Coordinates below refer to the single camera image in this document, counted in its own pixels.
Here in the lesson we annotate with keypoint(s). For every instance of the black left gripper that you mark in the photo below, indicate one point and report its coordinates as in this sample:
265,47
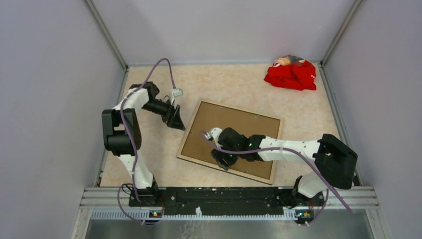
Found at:
171,116

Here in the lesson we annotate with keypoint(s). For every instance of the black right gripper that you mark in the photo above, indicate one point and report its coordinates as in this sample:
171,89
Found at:
218,155

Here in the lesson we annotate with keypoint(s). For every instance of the wooden picture frame with glass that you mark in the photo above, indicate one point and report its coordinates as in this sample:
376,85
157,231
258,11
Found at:
230,142

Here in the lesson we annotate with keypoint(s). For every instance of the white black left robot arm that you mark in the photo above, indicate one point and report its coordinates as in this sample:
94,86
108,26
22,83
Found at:
122,135

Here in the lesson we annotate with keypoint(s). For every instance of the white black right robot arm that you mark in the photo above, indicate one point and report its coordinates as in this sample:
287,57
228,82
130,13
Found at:
332,162

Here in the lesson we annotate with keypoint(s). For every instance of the red crumpled cloth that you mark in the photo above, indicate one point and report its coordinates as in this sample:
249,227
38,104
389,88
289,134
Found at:
292,72

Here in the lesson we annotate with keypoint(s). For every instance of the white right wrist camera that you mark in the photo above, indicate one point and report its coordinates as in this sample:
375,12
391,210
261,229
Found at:
213,135

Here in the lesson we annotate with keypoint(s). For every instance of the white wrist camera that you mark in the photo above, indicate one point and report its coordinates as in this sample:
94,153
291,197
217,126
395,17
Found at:
213,135
177,92

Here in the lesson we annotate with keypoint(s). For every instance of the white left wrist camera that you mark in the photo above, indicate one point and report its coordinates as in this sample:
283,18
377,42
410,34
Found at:
177,92

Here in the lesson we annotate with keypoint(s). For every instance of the aluminium front rail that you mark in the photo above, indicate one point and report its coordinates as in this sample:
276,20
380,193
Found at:
112,203

